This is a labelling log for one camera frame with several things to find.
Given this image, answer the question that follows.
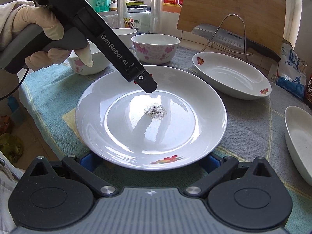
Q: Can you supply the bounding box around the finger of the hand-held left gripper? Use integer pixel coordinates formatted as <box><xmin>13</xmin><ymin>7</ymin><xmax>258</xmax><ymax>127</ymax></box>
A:
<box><xmin>83</xmin><ymin>26</ymin><xmax>158</xmax><ymax>94</ymax></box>

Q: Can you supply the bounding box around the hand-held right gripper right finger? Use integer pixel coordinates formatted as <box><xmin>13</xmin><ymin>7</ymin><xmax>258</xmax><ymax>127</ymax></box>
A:
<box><xmin>185</xmin><ymin>152</ymin><xmax>278</xmax><ymax>199</ymax></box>

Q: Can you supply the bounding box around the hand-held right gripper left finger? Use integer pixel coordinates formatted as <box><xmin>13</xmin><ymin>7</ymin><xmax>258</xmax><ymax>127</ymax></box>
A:
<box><xmin>23</xmin><ymin>151</ymin><xmax>117</xmax><ymax>199</ymax></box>

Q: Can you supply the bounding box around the pink floral white bowl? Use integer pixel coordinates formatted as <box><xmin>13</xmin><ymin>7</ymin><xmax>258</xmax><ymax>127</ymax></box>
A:
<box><xmin>131</xmin><ymin>34</ymin><xmax>181</xmax><ymax>64</ymax></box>
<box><xmin>67</xmin><ymin>40</ymin><xmax>111</xmax><ymax>75</ymax></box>

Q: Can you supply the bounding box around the person's left hand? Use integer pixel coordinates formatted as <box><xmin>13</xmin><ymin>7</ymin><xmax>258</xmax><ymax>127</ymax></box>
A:
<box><xmin>11</xmin><ymin>0</ymin><xmax>94</xmax><ymax>72</ymax></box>

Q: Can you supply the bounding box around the glass jar yellow lid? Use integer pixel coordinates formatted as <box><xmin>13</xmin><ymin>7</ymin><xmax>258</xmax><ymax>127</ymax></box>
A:
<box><xmin>123</xmin><ymin>2</ymin><xmax>151</xmax><ymax>33</ymax></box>

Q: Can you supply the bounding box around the white paper roll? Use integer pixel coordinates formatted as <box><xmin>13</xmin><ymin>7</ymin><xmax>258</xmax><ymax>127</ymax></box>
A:
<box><xmin>117</xmin><ymin>0</ymin><xmax>128</xmax><ymax>27</ymax></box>

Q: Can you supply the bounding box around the grey blue checked cloth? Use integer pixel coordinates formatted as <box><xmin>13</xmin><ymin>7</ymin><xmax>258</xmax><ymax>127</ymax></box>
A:
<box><xmin>18</xmin><ymin>45</ymin><xmax>312</xmax><ymax>234</ymax></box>

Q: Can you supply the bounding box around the clear plastic wrap roll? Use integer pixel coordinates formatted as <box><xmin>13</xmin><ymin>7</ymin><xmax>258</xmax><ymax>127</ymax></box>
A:
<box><xmin>150</xmin><ymin>0</ymin><xmax>163</xmax><ymax>33</ymax></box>

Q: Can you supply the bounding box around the brown lumpy object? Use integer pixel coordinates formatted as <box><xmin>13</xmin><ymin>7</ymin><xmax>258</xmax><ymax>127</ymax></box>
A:
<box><xmin>0</xmin><ymin>115</ymin><xmax>24</xmax><ymax>163</ymax></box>

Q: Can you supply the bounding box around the person's white clothing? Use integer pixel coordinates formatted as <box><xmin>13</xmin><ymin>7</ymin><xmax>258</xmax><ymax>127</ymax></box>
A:
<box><xmin>0</xmin><ymin>151</ymin><xmax>27</xmax><ymax>234</ymax></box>

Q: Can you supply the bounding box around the white blue salt bag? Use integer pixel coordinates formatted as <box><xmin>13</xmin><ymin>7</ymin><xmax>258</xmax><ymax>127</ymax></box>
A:
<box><xmin>268</xmin><ymin>41</ymin><xmax>308</xmax><ymax>100</ymax></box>

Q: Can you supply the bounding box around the dark vinegar bottle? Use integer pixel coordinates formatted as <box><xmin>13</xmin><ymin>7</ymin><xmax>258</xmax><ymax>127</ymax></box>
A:
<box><xmin>303</xmin><ymin>73</ymin><xmax>312</xmax><ymax>110</ymax></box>

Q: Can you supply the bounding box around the bamboo cutting board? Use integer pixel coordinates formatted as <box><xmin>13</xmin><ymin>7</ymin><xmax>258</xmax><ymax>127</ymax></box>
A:
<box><xmin>177</xmin><ymin>0</ymin><xmax>287</xmax><ymax>54</ymax></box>

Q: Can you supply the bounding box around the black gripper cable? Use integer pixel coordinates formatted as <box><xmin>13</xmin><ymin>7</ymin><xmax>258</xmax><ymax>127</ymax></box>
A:
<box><xmin>0</xmin><ymin>67</ymin><xmax>31</xmax><ymax>100</ymax></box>

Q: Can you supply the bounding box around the steel cleaver black handle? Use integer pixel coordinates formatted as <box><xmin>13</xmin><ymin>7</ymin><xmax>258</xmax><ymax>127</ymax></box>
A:
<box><xmin>191</xmin><ymin>24</ymin><xmax>282</xmax><ymax>63</ymax></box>

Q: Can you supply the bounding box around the metal wire rack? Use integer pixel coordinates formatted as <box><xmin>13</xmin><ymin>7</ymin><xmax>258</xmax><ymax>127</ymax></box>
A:
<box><xmin>205</xmin><ymin>14</ymin><xmax>251</xmax><ymax>61</ymax></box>

